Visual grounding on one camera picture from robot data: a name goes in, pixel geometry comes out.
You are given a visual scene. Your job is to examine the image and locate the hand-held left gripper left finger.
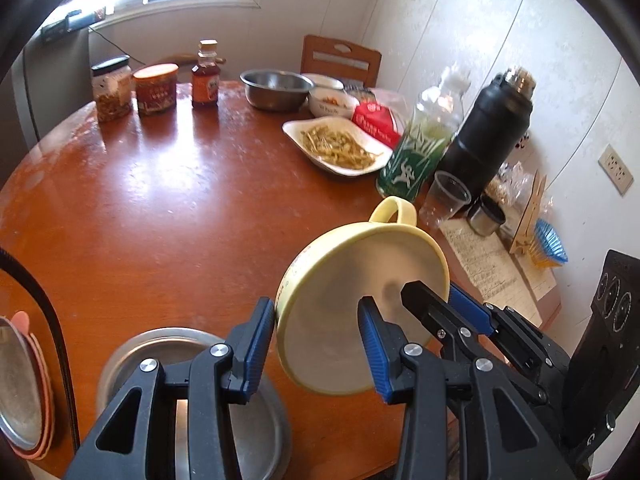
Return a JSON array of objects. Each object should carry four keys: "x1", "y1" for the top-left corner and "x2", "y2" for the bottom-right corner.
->
[{"x1": 62, "y1": 297, "x2": 277, "y2": 480}]

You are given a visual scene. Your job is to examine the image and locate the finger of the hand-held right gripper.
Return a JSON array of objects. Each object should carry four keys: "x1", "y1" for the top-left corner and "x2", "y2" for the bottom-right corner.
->
[
  {"x1": 449, "y1": 284, "x2": 571, "y2": 376},
  {"x1": 400, "y1": 281, "x2": 551, "y2": 408}
]

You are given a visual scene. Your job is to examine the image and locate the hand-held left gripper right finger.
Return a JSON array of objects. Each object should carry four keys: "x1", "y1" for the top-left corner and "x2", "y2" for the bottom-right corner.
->
[{"x1": 356, "y1": 296, "x2": 566, "y2": 480}]

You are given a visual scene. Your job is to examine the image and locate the yellow bowl with handle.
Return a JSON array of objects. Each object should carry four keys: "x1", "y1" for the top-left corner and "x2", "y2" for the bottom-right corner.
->
[{"x1": 275, "y1": 196, "x2": 450, "y2": 395}]

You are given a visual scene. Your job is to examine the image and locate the medium steel bowl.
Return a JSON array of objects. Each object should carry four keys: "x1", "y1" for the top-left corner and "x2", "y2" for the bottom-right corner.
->
[{"x1": 96, "y1": 327, "x2": 293, "y2": 480}]

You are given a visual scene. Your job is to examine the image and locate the pink plastic plate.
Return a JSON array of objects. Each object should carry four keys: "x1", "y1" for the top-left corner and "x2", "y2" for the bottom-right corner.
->
[{"x1": 10, "y1": 310, "x2": 57, "y2": 461}]

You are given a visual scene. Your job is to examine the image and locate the large steel plate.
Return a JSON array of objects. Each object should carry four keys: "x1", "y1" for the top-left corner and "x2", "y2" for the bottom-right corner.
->
[{"x1": 0, "y1": 316, "x2": 45, "y2": 452}]

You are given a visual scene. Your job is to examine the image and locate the paper sheet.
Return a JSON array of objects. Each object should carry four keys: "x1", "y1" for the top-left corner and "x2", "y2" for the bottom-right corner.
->
[{"x1": 440, "y1": 217, "x2": 557, "y2": 326}]

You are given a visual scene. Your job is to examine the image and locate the small steel cup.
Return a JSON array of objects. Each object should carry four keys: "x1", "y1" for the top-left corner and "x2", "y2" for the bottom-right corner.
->
[{"x1": 466, "y1": 195, "x2": 507, "y2": 237}]

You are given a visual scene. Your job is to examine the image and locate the blue paper liners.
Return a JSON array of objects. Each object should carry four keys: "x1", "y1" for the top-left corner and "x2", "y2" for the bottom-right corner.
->
[{"x1": 530, "y1": 219, "x2": 569, "y2": 267}]

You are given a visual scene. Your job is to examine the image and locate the clear plastic cup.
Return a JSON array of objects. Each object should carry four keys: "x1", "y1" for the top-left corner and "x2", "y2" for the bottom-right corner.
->
[{"x1": 419, "y1": 170, "x2": 473, "y2": 226}]

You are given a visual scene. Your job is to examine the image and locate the wooden clip stand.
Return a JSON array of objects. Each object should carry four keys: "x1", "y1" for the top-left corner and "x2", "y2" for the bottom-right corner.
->
[{"x1": 510, "y1": 170, "x2": 548, "y2": 256}]

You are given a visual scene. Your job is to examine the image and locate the clear snack bag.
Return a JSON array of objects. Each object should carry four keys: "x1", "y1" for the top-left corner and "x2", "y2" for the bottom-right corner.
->
[{"x1": 487, "y1": 160, "x2": 536, "y2": 206}]

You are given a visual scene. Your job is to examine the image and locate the green plastic bottle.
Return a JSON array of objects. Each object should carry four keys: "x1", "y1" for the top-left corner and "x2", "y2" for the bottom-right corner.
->
[{"x1": 376, "y1": 64, "x2": 473, "y2": 201}]

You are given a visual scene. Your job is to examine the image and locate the black thermos flask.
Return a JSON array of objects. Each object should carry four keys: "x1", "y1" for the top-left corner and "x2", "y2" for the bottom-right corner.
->
[{"x1": 440, "y1": 66, "x2": 537, "y2": 201}]

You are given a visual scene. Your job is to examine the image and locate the white dish with sprouts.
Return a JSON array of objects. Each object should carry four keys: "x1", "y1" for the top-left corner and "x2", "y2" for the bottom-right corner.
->
[{"x1": 282, "y1": 115, "x2": 393, "y2": 177}]

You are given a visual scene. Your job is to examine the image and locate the red packet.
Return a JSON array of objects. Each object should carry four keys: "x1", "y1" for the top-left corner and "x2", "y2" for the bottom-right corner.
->
[{"x1": 351, "y1": 100, "x2": 405, "y2": 148}]

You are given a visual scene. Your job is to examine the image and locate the white bowl with food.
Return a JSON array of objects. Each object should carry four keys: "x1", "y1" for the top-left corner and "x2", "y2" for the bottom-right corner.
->
[{"x1": 307, "y1": 87, "x2": 361, "y2": 120}]

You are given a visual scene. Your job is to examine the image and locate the plain white bowl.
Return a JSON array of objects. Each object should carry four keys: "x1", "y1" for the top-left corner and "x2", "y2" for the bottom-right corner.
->
[{"x1": 302, "y1": 73, "x2": 346, "y2": 92}]

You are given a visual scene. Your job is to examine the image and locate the wooden chair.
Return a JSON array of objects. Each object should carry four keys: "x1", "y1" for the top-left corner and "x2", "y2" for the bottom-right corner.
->
[{"x1": 301, "y1": 34, "x2": 383, "y2": 88}]

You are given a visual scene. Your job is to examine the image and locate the honey bottle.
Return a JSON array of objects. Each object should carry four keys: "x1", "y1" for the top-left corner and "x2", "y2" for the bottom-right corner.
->
[{"x1": 191, "y1": 39, "x2": 221, "y2": 109}]

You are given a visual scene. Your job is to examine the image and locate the red tub orange lid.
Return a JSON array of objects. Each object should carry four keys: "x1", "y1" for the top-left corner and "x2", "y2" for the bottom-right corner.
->
[{"x1": 132, "y1": 63, "x2": 179, "y2": 117}]

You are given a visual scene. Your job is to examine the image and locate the jar of nuts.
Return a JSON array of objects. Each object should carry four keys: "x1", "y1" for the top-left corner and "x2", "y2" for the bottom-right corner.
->
[{"x1": 91, "y1": 55, "x2": 134, "y2": 124}]

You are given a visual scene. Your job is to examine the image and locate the grey refrigerator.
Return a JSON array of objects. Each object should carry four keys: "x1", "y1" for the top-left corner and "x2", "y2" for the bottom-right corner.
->
[{"x1": 10, "y1": 25, "x2": 96, "y2": 146}]

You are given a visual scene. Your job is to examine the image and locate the black device on windowsill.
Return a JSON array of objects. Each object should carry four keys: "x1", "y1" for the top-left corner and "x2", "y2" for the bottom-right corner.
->
[{"x1": 41, "y1": 7, "x2": 108, "y2": 43}]

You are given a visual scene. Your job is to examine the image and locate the thick black cable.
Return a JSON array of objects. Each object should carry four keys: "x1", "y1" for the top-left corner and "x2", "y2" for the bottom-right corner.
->
[{"x1": 0, "y1": 246, "x2": 81, "y2": 453}]

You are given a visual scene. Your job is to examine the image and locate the wall outlet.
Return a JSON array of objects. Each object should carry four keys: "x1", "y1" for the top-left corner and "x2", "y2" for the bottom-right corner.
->
[{"x1": 598, "y1": 144, "x2": 635, "y2": 195}]

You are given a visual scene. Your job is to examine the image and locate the thin black cable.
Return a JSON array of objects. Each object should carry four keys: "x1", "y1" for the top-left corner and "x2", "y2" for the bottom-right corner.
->
[{"x1": 90, "y1": 30, "x2": 131, "y2": 58}]

